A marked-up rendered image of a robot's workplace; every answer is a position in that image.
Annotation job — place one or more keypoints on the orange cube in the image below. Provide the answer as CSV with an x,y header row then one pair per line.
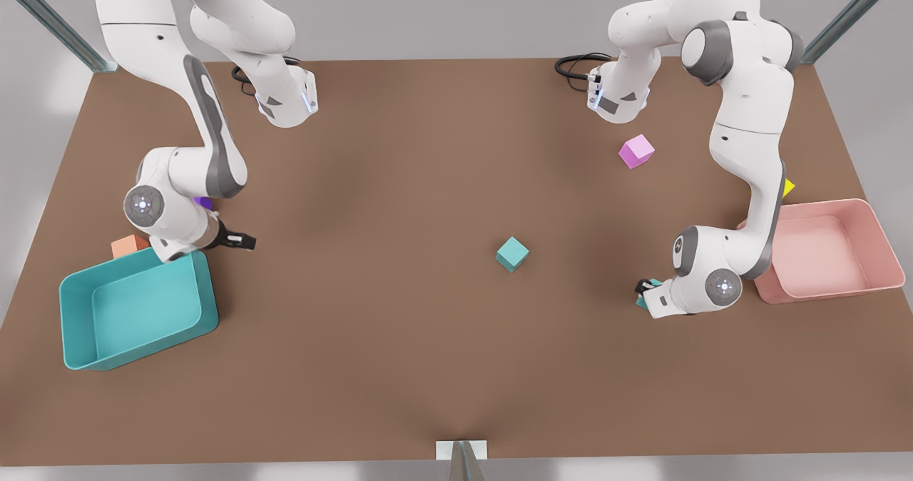
x,y
127,246

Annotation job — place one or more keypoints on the silver frame post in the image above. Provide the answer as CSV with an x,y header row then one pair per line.
x,y
849,10
50,17
462,459

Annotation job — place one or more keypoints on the pink plastic tray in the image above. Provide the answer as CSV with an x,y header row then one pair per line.
x,y
827,252

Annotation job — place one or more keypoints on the yellow cube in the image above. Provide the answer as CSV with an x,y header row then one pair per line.
x,y
787,188

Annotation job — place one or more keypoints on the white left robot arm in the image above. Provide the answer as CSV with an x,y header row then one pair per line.
x,y
749,110

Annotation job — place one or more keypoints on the teal blue cube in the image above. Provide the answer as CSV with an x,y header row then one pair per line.
x,y
512,254
642,301

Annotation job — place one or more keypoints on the purple cube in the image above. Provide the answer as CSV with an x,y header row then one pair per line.
x,y
205,202

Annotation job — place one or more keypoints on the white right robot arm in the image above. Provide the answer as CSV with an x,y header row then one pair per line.
x,y
214,145

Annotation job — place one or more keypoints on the teal plastic tray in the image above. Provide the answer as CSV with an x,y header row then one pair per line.
x,y
135,310

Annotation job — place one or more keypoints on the pink cube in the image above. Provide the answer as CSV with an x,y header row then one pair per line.
x,y
636,151

